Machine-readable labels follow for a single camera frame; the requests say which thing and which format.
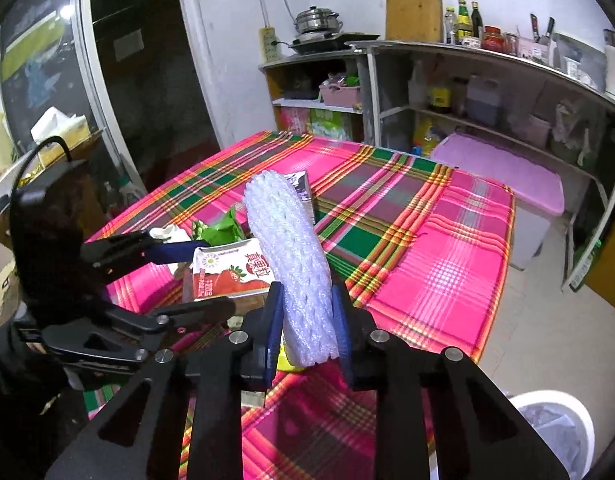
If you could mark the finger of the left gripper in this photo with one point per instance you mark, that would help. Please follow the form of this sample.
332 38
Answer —
119 255
173 318

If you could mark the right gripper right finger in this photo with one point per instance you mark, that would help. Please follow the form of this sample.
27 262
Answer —
353 327

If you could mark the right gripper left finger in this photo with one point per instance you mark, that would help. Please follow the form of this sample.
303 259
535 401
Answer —
264 328

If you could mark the strawberry milk carton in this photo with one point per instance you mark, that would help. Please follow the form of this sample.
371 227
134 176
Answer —
233 270

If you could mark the green snack bag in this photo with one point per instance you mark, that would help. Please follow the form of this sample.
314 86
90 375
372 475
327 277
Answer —
226 230

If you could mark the white foam fruit net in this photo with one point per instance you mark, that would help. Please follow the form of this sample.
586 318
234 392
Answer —
278 220

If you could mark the purple grape milk carton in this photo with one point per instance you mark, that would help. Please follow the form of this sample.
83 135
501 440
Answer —
300 182

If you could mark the white trash bin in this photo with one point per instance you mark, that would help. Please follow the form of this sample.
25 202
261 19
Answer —
564 424

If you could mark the pink plaid tablecloth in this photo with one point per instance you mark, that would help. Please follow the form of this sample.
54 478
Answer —
422 247

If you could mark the green glass bottle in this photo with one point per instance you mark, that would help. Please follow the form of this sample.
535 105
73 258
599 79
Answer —
582 265

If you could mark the pink plastic basket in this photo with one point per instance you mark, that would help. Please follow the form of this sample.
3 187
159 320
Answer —
340 95

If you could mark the small wooden shelf cabinet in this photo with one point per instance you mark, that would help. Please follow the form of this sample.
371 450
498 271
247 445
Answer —
293 87

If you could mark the white power strip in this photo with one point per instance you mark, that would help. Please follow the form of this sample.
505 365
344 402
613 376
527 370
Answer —
269 44

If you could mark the grey metal shelf unit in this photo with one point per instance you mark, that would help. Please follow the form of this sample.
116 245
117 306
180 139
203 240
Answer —
419 92

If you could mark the grey oil jug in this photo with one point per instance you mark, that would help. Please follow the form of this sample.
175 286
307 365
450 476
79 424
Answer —
483 100

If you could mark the black induction cooker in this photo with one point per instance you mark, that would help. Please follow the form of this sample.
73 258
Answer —
328 42

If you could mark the steel cooking pot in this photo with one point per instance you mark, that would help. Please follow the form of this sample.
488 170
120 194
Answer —
316 19

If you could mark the green cap sauce bottle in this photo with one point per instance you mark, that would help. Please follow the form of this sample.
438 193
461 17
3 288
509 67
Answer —
463 22

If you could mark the red lidded jar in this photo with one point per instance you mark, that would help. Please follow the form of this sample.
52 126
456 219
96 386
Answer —
493 39

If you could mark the clear plastic bottle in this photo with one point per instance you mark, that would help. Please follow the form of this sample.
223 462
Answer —
450 19

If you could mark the dark soy sauce bottle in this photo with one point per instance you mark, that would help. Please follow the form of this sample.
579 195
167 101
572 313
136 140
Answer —
476 21

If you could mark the wooden cutting board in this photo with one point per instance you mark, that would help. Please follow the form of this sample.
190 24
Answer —
414 20

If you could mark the white thermos flask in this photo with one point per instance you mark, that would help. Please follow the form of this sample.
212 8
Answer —
609 37

